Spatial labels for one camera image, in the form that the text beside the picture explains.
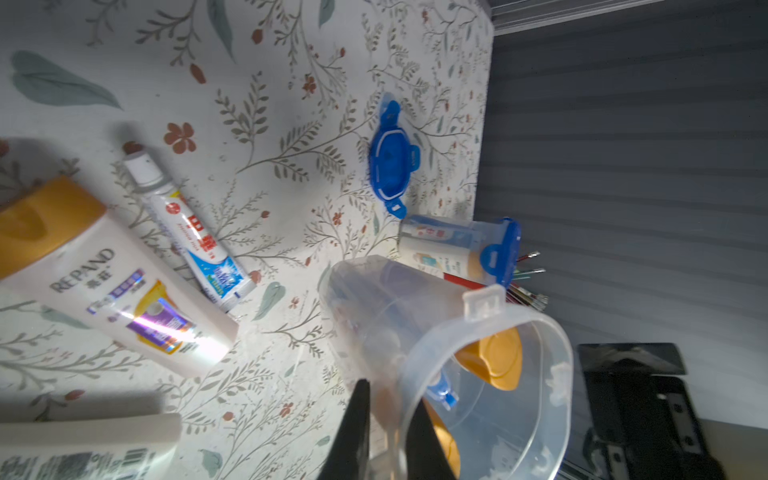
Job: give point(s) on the jar blue lid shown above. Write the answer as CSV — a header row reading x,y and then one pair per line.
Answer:
x,y
392,158

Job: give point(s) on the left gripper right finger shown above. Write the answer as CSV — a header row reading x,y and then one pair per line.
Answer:
x,y
424,454

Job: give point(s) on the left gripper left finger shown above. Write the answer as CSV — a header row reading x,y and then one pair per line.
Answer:
x,y
349,454

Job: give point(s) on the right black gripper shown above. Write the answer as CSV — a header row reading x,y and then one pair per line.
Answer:
x,y
644,423

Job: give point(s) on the blue-lid clear jar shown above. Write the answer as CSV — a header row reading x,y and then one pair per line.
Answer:
x,y
396,327
478,251

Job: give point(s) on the small toothpaste tube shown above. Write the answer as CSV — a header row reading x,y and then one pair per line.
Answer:
x,y
222,279

